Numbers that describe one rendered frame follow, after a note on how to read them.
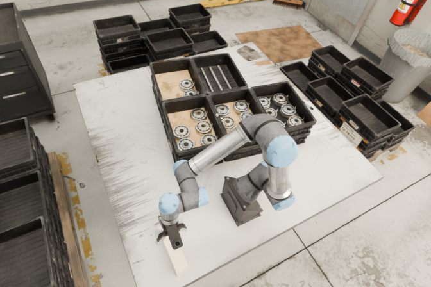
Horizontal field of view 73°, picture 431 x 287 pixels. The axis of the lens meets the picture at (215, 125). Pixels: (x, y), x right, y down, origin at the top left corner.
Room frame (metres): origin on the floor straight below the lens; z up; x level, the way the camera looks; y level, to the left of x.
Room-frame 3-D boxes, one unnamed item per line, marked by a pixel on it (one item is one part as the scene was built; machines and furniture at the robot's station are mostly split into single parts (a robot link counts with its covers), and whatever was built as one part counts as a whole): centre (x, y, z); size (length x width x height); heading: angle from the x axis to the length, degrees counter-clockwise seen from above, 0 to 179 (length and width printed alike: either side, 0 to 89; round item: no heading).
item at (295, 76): (2.45, -0.81, 0.26); 0.40 x 0.30 x 0.23; 34
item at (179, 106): (1.13, 0.13, 0.87); 0.40 x 0.30 x 0.11; 25
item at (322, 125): (1.53, -0.68, 0.70); 0.33 x 0.23 x 0.01; 34
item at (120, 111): (1.31, -0.01, 0.35); 1.60 x 1.60 x 0.70; 34
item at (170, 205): (0.48, 0.13, 1.16); 0.09 x 0.08 x 0.11; 118
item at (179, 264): (0.46, 0.12, 0.73); 0.24 x 0.06 x 0.06; 34
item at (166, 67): (1.49, 0.30, 0.87); 0.40 x 0.30 x 0.11; 25
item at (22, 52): (1.81, 1.83, 0.45); 0.60 x 0.45 x 0.90; 34
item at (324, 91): (2.12, -1.04, 0.31); 0.40 x 0.30 x 0.34; 34
